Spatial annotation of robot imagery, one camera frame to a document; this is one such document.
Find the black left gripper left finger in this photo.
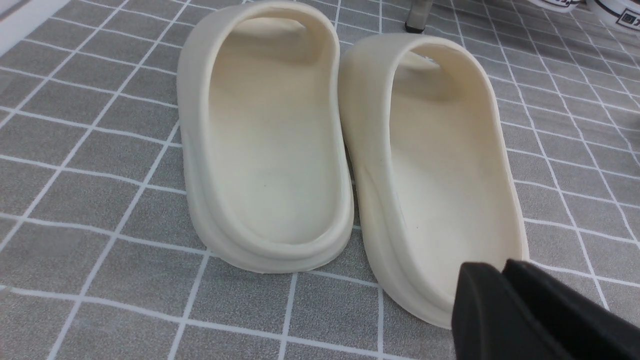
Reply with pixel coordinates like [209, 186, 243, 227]
[451, 262, 572, 360]

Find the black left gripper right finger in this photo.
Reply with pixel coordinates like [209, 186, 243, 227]
[502, 259, 640, 360]

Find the stainless steel shoe rack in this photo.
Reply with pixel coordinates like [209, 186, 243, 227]
[404, 0, 434, 34]

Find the cream slipper right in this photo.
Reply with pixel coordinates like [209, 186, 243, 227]
[338, 33, 530, 330]

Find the cream slipper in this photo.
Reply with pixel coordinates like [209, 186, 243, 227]
[176, 0, 355, 274]
[338, 33, 530, 330]

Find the cream slipper left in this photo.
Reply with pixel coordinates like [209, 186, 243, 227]
[176, 0, 355, 274]

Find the black canvas sneaker right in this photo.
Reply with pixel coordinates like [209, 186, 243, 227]
[586, 0, 640, 35]

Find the black canvas sneaker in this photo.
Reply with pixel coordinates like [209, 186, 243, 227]
[528, 0, 584, 13]
[586, 0, 640, 35]

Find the black canvas sneaker left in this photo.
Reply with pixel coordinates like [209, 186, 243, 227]
[528, 0, 584, 13]

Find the grey checked floor cloth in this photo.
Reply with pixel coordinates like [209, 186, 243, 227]
[0, 0, 640, 360]

